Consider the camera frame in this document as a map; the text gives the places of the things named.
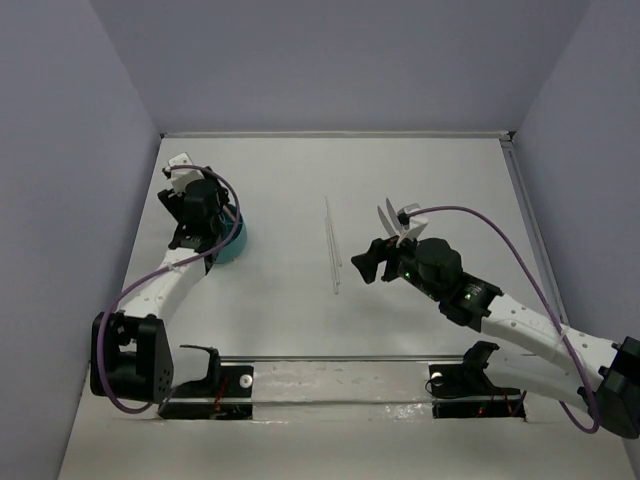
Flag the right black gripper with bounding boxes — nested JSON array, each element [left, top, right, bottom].
[[351, 226, 443, 302]]

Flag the pink handled fork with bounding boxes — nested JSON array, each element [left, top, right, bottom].
[[222, 203, 237, 224]]

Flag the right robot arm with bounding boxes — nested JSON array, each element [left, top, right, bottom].
[[351, 237, 639, 440]]

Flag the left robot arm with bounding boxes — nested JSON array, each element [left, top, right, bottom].
[[90, 173, 242, 414]]

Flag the clear chopstick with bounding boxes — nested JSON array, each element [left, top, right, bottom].
[[325, 216, 340, 295], [325, 196, 342, 268]]

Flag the teal utensil holder cup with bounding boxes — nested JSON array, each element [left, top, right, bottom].
[[215, 210, 248, 265]]

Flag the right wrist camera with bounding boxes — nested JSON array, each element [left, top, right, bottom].
[[395, 203, 429, 248]]

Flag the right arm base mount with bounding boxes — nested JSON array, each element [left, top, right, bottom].
[[425, 341, 526, 420]]

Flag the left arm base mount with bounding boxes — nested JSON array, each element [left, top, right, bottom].
[[156, 344, 254, 421]]

